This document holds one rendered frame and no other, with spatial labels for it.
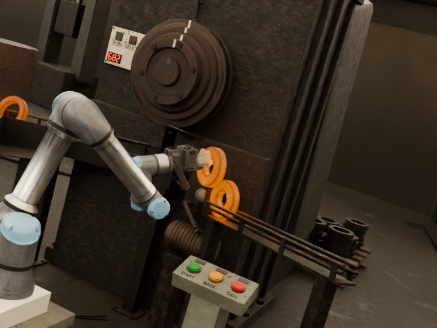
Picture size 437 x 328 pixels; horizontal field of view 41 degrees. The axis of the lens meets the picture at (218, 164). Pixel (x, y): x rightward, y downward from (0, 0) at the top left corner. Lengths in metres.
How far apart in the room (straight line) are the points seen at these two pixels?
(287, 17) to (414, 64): 5.96
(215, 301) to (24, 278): 0.59
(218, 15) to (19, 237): 1.38
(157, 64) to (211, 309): 1.17
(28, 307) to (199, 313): 0.53
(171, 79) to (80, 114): 0.75
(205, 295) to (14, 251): 0.58
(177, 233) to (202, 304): 0.70
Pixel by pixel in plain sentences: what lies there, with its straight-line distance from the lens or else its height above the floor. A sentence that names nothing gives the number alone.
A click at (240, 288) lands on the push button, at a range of 1.74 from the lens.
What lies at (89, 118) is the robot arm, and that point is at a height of 0.95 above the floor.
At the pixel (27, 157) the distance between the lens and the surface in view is 2.66.
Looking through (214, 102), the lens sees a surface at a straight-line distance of 2.50.
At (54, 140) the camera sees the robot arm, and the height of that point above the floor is 0.83.
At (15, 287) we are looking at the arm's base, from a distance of 1.90.
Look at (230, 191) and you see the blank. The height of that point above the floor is 0.75.
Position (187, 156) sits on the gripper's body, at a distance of 2.13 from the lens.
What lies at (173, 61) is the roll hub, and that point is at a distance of 2.50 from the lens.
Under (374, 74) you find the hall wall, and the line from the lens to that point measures 8.52.
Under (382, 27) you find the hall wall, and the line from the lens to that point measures 8.59.
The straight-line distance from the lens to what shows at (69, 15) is 8.26.
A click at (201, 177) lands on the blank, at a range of 2.26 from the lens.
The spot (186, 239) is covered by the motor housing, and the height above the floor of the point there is 0.49.
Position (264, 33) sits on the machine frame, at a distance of 2.62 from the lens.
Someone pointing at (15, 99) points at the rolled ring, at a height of 0.75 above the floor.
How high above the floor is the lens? 1.21
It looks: 10 degrees down
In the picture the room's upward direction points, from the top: 16 degrees clockwise
